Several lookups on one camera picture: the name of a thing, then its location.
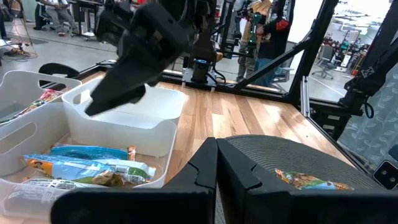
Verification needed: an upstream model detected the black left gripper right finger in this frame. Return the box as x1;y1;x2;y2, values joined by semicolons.
216;138;398;224

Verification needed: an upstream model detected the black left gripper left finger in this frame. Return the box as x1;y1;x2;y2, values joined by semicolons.
50;137;219;224

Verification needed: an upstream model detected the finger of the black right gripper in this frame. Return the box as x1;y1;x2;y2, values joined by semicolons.
83;58;162;115
85;84;147;117

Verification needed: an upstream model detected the red chocolate chip granola bar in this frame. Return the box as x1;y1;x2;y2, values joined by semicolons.
11;88;64;121

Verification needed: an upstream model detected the white plastic bin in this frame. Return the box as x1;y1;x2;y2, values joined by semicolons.
61;77;188;158

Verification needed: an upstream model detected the dark grey round woven mat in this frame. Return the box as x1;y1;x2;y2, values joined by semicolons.
214;134;386;224

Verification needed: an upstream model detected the grey leaf-patterned panel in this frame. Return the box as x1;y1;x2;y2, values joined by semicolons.
336;63;398;175

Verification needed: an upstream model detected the clear plastic bin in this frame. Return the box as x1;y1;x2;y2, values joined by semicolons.
0;70;83;126
0;101;178;221

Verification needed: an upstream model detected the grey office chair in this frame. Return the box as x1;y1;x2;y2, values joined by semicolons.
312;44;336;80

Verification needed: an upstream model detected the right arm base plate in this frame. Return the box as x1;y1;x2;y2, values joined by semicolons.
181;67;219;93

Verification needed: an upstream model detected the black table-level camera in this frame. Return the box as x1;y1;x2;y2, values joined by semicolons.
372;159;398;191

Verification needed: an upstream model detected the silver mounting bracket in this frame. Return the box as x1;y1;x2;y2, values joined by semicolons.
299;75;312;118

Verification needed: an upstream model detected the black aluminium table frame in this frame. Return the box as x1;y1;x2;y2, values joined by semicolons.
37;0;398;144

